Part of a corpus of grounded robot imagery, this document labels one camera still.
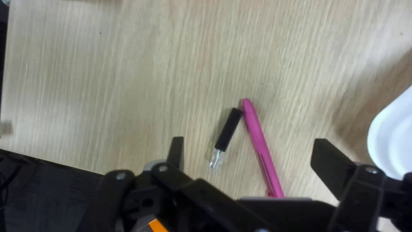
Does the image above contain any pink purple pen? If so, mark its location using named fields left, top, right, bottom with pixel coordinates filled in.
left=238, top=98, right=285, bottom=200

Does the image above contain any white foam tray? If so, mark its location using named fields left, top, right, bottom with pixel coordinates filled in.
left=366, top=84, right=412, bottom=182

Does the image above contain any black pen cap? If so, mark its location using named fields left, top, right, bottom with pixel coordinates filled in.
left=208, top=107, right=244, bottom=170

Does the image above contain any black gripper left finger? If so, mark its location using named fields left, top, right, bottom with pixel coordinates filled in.
left=81, top=136, right=267, bottom=232

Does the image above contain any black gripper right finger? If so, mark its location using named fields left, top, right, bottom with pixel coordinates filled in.
left=310, top=138, right=412, bottom=232

